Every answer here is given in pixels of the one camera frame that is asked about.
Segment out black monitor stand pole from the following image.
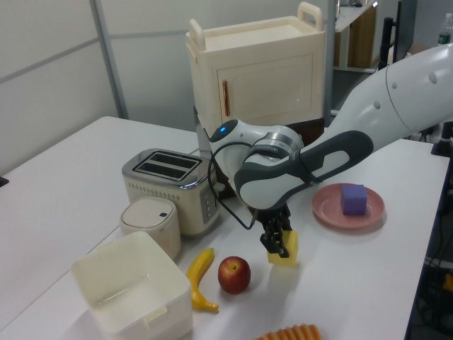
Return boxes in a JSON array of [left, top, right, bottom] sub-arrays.
[[379, 15, 398, 71]]

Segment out pink round plate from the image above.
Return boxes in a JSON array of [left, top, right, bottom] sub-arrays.
[[311, 183, 386, 230]]

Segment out cream toy cabinet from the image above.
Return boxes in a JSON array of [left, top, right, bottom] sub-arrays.
[[185, 1, 327, 132]]

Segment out red apple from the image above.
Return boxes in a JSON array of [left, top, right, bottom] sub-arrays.
[[217, 256, 252, 295]]

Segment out purple foam cube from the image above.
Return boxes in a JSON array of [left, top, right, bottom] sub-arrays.
[[340, 183, 367, 217]]

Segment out cream plastic open box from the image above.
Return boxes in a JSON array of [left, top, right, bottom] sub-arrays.
[[70, 231, 195, 337]]

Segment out chrome two-slot toaster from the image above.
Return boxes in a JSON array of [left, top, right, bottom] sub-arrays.
[[121, 148, 228, 239]]

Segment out black table clamp mount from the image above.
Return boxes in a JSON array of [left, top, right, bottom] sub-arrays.
[[429, 121, 453, 157]]

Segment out small white lidded bin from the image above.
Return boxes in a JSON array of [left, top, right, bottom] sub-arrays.
[[119, 197, 183, 260]]

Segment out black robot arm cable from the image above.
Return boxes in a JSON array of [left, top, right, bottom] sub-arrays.
[[207, 140, 257, 230]]

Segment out yellow banana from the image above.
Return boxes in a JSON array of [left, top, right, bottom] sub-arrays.
[[185, 248, 221, 314]]

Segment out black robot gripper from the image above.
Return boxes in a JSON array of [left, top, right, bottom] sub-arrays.
[[253, 205, 293, 259]]

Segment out yellow foam cube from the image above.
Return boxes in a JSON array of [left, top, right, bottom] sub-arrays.
[[266, 229, 299, 267]]

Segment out orange striped bread roll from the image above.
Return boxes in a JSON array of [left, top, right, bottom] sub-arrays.
[[253, 323, 323, 340]]

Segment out copper cabinet door handle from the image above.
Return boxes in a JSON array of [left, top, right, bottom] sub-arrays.
[[222, 80, 232, 118]]

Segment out wooden background shelf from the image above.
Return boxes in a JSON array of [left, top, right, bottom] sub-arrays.
[[331, 0, 380, 74]]

